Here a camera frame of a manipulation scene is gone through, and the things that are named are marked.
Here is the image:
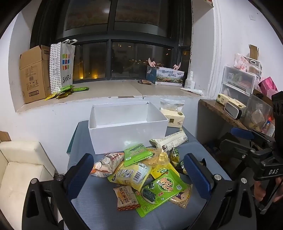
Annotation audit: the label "pile of green sachets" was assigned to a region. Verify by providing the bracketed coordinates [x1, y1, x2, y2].
[45, 85, 89, 100]

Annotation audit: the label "brown cardboard box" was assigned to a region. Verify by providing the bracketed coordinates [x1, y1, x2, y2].
[19, 45, 53, 104]

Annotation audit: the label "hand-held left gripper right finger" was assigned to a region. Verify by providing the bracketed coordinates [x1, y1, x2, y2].
[183, 153, 257, 230]

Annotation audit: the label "white tube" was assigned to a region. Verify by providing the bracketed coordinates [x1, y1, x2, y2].
[180, 88, 203, 96]

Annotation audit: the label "white sofa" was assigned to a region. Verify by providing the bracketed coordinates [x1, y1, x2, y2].
[0, 141, 67, 230]

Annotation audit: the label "pink floral packet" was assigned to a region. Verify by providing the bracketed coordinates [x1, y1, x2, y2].
[234, 53, 250, 71]

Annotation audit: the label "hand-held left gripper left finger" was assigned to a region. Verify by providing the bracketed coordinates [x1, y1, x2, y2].
[24, 153, 94, 230]

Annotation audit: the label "long white cookie pack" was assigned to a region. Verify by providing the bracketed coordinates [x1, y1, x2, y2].
[150, 130, 188, 151]

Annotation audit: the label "white black small device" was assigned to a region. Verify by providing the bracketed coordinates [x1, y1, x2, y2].
[224, 100, 243, 120]

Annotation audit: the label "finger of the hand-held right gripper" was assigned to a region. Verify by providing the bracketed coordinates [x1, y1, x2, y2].
[219, 133, 275, 163]
[231, 127, 276, 144]

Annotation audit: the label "pink box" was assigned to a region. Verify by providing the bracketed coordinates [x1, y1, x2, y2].
[258, 76, 279, 94]

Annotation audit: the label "clear plastic drawer organizer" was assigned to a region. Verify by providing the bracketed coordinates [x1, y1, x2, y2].
[221, 65, 257, 98]

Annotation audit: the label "blue grey tablecloth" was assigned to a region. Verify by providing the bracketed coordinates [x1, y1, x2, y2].
[67, 120, 231, 230]

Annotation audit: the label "cream power strip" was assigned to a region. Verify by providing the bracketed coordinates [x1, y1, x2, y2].
[216, 93, 246, 109]

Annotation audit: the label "white cardboard box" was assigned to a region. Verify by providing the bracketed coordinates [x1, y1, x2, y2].
[88, 101, 169, 154]

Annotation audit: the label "green yellow snack packet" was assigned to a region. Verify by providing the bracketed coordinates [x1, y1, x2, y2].
[169, 147, 180, 168]

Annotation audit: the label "snack packets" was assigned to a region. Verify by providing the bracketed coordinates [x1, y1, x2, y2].
[108, 162, 152, 192]

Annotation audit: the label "small brown rice cake packet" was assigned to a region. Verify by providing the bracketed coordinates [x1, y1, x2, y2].
[113, 185, 140, 211]

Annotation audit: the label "person's right hand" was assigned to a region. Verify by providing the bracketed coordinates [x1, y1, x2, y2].
[253, 180, 269, 200]

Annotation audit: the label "dark window frame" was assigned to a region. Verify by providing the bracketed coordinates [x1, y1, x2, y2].
[30, 0, 193, 84]

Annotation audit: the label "white shopping bag coloured squares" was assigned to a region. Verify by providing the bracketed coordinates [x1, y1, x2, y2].
[50, 39, 77, 94]

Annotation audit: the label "small green snack packet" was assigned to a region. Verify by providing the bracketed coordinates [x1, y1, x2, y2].
[124, 143, 154, 167]

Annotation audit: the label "clear plastic storage box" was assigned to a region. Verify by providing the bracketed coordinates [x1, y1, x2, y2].
[245, 95, 274, 131]

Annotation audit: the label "small open cardboard box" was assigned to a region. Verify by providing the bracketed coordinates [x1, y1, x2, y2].
[249, 44, 260, 60]

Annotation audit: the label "large green seaweed packet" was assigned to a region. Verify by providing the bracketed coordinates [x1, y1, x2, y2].
[135, 175, 188, 217]

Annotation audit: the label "clear jelly cup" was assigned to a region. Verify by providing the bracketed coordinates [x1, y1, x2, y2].
[158, 151, 170, 165]

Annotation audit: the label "white orange snack bag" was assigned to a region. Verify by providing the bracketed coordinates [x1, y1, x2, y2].
[90, 152, 125, 178]

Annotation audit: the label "yellow tissue pack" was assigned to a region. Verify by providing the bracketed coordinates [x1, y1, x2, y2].
[160, 98, 185, 128]

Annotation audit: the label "white bottle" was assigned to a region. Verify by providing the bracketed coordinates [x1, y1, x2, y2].
[184, 71, 195, 89]

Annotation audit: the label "printed tissue box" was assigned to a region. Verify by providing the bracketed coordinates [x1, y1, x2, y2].
[146, 65, 184, 86]

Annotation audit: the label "brown side desk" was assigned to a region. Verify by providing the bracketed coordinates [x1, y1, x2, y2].
[198, 99, 249, 131]

